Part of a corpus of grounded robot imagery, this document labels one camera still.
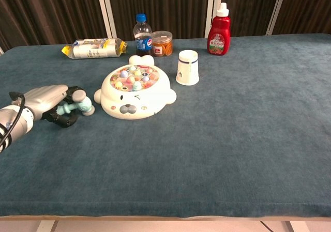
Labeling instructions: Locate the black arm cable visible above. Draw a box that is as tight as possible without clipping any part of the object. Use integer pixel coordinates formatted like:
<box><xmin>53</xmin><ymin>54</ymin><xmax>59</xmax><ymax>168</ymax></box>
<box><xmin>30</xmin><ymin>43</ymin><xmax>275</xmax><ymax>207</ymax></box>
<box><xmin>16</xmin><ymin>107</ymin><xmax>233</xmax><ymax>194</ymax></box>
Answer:
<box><xmin>0</xmin><ymin>91</ymin><xmax>26</xmax><ymax>146</ymax></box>

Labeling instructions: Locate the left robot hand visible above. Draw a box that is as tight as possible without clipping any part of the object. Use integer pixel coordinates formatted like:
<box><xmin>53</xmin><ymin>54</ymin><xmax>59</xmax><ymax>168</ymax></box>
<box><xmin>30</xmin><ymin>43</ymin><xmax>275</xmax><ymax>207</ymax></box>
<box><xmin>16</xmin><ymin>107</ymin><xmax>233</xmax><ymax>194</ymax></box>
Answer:
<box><xmin>9</xmin><ymin>84</ymin><xmax>87</xmax><ymax>128</ymax></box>

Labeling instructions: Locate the white seal whack-a-mole toy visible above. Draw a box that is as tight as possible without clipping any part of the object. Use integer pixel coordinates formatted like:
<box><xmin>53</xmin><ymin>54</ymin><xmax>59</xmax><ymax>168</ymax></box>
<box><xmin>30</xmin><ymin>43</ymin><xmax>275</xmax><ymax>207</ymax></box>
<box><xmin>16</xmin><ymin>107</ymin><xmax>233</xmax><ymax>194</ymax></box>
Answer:
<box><xmin>93</xmin><ymin>55</ymin><xmax>177</xmax><ymax>120</ymax></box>

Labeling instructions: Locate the plastic pack of white rolls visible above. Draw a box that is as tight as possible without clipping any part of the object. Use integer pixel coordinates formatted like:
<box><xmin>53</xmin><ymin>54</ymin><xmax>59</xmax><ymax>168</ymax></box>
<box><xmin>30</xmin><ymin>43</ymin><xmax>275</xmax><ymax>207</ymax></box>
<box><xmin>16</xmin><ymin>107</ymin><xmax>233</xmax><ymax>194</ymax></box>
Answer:
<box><xmin>61</xmin><ymin>37</ymin><xmax>128</xmax><ymax>60</ymax></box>

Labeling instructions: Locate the white table leg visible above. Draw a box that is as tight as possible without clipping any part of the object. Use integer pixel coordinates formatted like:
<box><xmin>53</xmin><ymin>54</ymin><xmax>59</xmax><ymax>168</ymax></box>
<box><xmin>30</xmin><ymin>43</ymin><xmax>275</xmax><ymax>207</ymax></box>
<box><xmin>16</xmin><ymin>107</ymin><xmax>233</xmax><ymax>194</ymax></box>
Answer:
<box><xmin>285</xmin><ymin>221</ymin><xmax>311</xmax><ymax>232</ymax></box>
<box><xmin>36</xmin><ymin>220</ymin><xmax>59</xmax><ymax>232</ymax></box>

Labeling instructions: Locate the blue table cloth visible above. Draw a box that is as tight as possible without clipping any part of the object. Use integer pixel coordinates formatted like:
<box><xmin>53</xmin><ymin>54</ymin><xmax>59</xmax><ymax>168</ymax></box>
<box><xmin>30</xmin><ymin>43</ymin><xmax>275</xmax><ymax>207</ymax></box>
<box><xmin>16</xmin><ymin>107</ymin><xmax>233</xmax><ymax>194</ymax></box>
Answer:
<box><xmin>0</xmin><ymin>33</ymin><xmax>331</xmax><ymax>219</ymax></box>

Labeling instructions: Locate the white partition post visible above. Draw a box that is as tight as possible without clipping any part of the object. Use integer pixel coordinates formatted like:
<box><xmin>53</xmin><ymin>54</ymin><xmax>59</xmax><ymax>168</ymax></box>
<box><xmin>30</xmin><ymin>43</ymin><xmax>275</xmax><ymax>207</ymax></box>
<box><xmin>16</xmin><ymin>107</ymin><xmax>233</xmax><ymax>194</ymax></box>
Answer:
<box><xmin>203</xmin><ymin>0</ymin><xmax>224</xmax><ymax>39</ymax></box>
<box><xmin>95</xmin><ymin>0</ymin><xmax>117</xmax><ymax>39</ymax></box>
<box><xmin>265</xmin><ymin>0</ymin><xmax>289</xmax><ymax>36</ymax></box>

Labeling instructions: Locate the white paper cup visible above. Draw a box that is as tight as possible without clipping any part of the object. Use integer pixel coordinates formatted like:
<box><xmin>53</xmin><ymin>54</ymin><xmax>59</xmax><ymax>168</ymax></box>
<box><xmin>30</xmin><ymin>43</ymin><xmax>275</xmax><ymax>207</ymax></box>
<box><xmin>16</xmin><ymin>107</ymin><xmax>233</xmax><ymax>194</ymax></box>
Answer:
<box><xmin>175</xmin><ymin>50</ymin><xmax>200</xmax><ymax>86</ymax></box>

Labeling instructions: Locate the cola bottle with blue cap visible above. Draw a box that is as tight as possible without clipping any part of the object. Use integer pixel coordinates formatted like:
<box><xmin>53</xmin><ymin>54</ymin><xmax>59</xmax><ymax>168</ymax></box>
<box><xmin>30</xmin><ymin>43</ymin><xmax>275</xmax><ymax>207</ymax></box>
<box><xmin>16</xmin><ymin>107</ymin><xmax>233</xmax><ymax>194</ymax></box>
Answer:
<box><xmin>133</xmin><ymin>13</ymin><xmax>153</xmax><ymax>57</ymax></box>

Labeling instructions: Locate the clear jar with orange snacks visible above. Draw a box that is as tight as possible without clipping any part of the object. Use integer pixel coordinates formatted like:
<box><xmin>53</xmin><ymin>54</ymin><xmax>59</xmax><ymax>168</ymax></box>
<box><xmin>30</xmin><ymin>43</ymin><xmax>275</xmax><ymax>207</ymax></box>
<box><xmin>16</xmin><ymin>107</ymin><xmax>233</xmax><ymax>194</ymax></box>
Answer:
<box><xmin>151</xmin><ymin>30</ymin><xmax>173</xmax><ymax>58</ymax></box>

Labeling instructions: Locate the red ketchup squeeze bottle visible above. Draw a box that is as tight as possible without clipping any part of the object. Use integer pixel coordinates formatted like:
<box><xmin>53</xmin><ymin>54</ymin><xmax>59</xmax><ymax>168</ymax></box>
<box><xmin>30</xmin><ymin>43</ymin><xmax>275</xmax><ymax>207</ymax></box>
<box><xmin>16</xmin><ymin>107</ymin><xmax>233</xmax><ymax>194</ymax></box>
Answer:
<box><xmin>206</xmin><ymin>2</ymin><xmax>231</xmax><ymax>56</ymax></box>

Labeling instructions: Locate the teal toy hammer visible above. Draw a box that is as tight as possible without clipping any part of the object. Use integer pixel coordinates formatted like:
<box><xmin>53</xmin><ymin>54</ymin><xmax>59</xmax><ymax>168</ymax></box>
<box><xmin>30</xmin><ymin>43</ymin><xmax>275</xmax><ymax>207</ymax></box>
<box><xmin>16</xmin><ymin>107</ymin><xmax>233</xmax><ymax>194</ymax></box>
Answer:
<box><xmin>55</xmin><ymin>89</ymin><xmax>96</xmax><ymax>118</ymax></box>

